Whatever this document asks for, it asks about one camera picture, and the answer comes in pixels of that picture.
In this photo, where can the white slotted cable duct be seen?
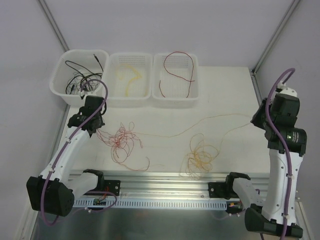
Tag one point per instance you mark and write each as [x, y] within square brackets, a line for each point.
[131, 203]

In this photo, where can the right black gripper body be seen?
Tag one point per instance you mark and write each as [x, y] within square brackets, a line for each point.
[258, 116]

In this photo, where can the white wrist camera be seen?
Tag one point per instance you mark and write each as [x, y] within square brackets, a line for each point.
[283, 89]
[84, 94]

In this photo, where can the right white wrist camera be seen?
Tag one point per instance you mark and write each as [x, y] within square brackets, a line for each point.
[283, 89]

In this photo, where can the right white mesh basket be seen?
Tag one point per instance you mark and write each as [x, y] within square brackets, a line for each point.
[175, 80]

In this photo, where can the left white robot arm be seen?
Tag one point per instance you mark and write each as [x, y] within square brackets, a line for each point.
[51, 192]

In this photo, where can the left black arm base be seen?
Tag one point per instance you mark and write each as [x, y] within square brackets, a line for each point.
[112, 186]

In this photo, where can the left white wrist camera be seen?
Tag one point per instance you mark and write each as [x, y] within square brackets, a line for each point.
[84, 94]

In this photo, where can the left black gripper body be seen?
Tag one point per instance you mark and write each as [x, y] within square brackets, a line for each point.
[95, 124]

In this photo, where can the white mesh basket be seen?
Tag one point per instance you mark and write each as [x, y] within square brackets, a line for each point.
[175, 80]
[128, 79]

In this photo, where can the aluminium mounting rail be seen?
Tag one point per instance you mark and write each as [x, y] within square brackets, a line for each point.
[163, 185]

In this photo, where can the right aluminium frame post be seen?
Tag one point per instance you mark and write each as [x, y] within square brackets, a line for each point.
[270, 45]

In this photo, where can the left aluminium frame post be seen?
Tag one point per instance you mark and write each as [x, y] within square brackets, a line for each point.
[53, 24]

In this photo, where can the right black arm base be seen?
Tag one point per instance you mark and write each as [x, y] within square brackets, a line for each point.
[217, 190]

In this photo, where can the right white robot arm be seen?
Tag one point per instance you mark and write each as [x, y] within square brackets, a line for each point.
[274, 215]

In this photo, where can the left white solid basket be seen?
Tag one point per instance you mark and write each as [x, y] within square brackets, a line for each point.
[79, 68]

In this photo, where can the middle white mesh basket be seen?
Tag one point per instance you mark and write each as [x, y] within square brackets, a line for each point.
[128, 79]

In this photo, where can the aluminium frame post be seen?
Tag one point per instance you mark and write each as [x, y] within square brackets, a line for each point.
[53, 24]
[270, 45]

